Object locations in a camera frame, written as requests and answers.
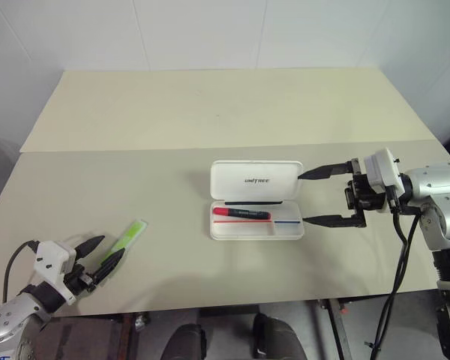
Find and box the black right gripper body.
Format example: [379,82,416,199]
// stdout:
[343,158,394,229]

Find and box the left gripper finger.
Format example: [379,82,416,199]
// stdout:
[76,235,107,260]
[92,248,127,287]

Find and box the dark rounded shape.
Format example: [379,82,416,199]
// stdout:
[252,312,305,360]
[160,323,208,360]

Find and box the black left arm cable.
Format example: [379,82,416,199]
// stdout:
[2,239,39,302]

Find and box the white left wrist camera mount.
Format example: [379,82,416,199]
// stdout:
[33,241,78,305]

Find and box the white Unitree pencil case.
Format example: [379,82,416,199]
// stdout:
[208,160,306,242]

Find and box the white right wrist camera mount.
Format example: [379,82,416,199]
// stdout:
[363,147,407,199]

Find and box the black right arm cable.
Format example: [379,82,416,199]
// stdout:
[370,184,425,360]

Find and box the light green marker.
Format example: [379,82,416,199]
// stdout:
[100,220,149,266]

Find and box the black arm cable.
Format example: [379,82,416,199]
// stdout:
[2,239,39,302]
[370,184,425,360]

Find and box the silver robot body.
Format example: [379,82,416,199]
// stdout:
[13,322,61,360]

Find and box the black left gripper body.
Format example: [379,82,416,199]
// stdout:
[64,263,99,299]

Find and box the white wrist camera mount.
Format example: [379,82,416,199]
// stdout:
[33,241,78,305]
[363,147,407,199]

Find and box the red and black marker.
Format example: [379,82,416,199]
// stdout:
[213,206,272,222]

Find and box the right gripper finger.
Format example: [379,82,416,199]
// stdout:
[303,213,356,230]
[297,160,356,182]

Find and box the black metal table frame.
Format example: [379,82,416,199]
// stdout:
[319,298,356,360]

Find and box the dark brown table leg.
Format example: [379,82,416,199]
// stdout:
[118,313,134,360]

